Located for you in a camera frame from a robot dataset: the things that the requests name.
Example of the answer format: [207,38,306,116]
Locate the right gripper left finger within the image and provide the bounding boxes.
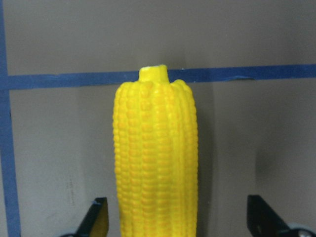
[75,197,109,237]

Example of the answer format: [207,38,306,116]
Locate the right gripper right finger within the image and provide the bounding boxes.
[246,195,291,237]

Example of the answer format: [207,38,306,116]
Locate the yellow corn cob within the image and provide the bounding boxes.
[113,65,198,237]

